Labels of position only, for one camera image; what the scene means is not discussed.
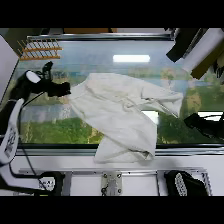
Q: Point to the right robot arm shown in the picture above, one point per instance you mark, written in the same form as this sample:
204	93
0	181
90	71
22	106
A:
206	126

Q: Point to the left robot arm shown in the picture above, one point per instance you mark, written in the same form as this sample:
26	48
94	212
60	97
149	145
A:
13	133

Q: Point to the silver frame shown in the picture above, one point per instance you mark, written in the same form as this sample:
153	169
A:
111	181

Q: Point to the yellow wooden rack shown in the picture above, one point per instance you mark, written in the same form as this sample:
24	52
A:
40	50

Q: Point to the black garment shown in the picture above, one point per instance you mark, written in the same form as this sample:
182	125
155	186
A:
181	43

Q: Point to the white long-sleeved shirt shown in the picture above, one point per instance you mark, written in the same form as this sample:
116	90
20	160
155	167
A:
116	110

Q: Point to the white garment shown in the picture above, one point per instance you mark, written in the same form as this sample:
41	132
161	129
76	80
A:
203	50

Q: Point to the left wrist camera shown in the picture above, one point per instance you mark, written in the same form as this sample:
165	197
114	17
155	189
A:
47	70

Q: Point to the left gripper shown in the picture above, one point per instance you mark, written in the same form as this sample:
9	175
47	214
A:
59	89

